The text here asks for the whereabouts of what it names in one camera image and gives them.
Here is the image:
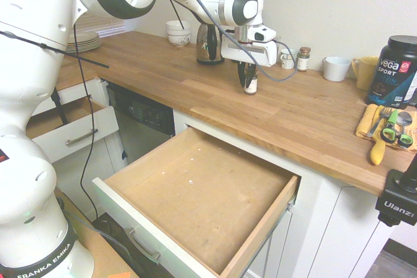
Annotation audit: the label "stack of cream plates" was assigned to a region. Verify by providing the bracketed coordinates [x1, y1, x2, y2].
[65, 33, 102, 53]

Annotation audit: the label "small open drawer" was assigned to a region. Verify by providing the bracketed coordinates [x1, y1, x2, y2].
[25, 95, 120, 163]

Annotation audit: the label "white kitchen cabinet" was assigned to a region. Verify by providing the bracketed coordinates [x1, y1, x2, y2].
[31, 77, 401, 278]

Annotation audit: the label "seasoning jar with copper lid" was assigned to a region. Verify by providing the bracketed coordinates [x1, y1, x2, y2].
[296, 46, 311, 72]
[243, 66, 258, 96]

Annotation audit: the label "steel dishwasher with black panel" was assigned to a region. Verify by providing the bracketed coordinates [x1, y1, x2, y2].
[106, 82, 177, 165]

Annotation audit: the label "long metal drawer handle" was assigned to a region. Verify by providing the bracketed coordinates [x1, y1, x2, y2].
[125, 227, 162, 265]

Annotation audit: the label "small white cup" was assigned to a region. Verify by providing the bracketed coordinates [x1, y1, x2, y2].
[280, 48, 300, 70]

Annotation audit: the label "black Vega protein tub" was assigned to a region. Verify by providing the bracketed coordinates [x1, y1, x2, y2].
[365, 35, 417, 109]

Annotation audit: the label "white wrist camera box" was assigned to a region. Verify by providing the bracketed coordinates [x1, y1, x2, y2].
[246, 25, 277, 44]

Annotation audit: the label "large wooden open drawer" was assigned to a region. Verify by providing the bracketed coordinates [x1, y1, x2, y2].
[92, 127, 302, 278]

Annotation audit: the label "short metal drawer handle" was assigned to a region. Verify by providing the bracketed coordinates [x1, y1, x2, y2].
[65, 128, 99, 147]

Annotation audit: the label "yellow handled utensil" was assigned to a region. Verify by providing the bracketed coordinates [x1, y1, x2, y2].
[369, 137, 387, 166]

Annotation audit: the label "grey braided camera cable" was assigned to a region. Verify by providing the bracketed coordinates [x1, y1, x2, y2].
[171, 0, 300, 83]

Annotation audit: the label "green handled scissors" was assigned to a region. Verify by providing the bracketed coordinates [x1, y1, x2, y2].
[381, 109, 414, 149]

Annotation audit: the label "yellow mug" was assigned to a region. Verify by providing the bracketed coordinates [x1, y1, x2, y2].
[351, 56, 381, 90]

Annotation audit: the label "metal fork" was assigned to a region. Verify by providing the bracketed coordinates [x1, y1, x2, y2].
[367, 106, 392, 138]

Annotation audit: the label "thin black cable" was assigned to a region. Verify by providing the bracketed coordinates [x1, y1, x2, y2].
[72, 23, 100, 219]

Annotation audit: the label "white mug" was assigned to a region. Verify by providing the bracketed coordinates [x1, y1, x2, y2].
[323, 56, 352, 82]

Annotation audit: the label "steel kettle with black handle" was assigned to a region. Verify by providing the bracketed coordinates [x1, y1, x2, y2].
[196, 23, 226, 65]

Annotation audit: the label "metal spoon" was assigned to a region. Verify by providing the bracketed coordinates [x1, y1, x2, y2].
[386, 111, 414, 129]

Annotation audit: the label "black Ulanzi camera mount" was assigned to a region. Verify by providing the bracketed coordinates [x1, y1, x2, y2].
[375, 150, 417, 227]

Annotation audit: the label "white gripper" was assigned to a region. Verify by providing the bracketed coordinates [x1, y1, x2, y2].
[221, 32, 278, 88]

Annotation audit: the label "stacked white bowls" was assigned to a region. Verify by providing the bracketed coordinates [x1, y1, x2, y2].
[165, 20, 192, 49]

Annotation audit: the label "window blind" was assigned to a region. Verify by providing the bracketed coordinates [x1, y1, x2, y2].
[70, 14, 126, 37]

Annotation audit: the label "yellow cloth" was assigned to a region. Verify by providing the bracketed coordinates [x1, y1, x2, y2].
[354, 104, 417, 154]

